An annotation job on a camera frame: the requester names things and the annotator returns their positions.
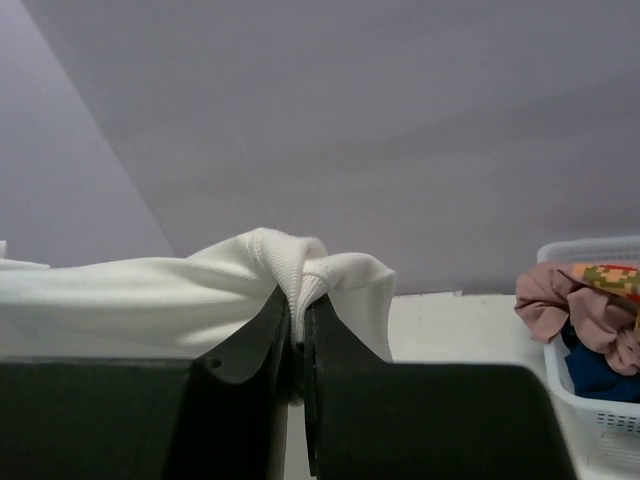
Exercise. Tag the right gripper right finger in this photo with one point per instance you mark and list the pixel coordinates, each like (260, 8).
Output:
(367, 418)

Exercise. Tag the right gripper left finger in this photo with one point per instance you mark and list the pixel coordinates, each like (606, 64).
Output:
(221, 415)

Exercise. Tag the white t shirt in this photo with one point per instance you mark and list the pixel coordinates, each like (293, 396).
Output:
(187, 304)

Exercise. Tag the pink printed t shirt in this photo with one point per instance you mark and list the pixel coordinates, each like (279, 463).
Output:
(599, 300)

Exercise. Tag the blue t shirt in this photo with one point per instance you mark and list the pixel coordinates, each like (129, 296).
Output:
(591, 375)

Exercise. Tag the white plastic basket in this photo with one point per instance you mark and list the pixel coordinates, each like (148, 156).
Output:
(612, 426)

